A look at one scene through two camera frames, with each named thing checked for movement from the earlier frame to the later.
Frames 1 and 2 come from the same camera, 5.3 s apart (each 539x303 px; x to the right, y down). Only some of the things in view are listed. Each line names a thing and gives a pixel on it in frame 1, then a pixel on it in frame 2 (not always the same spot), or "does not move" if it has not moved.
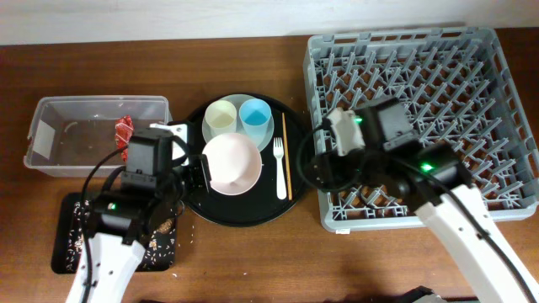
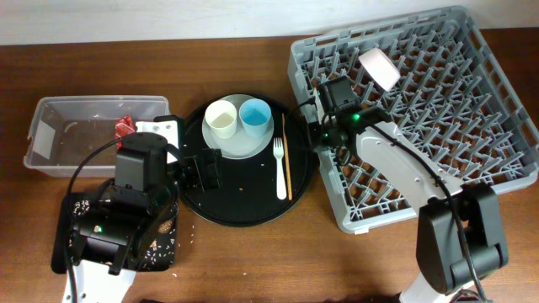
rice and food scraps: (159, 243) does not move
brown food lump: (165, 226) does not move
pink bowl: (235, 163) → (385, 74)
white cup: (221, 117) does not move
